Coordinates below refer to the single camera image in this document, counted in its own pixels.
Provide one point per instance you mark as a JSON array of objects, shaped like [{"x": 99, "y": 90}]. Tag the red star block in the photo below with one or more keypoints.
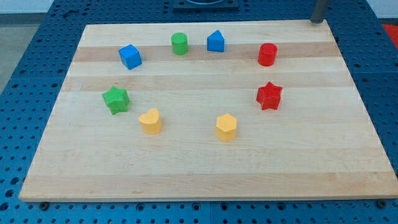
[{"x": 269, "y": 96}]

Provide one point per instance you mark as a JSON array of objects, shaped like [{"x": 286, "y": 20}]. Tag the yellow hexagon block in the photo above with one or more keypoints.
[{"x": 226, "y": 127}]

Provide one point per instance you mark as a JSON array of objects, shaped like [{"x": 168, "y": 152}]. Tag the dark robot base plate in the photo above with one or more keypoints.
[{"x": 185, "y": 5}]

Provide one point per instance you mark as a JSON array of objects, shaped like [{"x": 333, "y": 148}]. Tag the blue cube block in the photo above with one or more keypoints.
[{"x": 130, "y": 57}]

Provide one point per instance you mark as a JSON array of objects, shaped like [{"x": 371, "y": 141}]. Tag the green cylinder block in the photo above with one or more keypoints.
[{"x": 179, "y": 42}]

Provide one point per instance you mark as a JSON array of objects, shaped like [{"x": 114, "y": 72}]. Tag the wooden board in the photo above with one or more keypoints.
[{"x": 320, "y": 144}]

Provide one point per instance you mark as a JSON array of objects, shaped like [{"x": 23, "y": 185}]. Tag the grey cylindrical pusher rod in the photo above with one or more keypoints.
[{"x": 319, "y": 11}]

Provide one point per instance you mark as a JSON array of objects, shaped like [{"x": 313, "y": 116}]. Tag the blue triangle block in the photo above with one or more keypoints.
[{"x": 215, "y": 42}]

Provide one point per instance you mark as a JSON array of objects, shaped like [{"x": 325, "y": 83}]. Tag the green star block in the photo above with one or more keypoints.
[{"x": 116, "y": 99}]

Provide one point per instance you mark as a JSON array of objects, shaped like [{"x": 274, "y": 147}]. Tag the red object at right edge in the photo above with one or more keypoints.
[{"x": 392, "y": 31}]

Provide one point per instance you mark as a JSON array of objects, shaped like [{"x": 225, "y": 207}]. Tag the yellow heart block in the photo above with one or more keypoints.
[{"x": 151, "y": 122}]

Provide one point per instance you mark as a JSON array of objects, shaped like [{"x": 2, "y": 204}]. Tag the red cylinder block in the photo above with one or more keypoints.
[{"x": 267, "y": 54}]

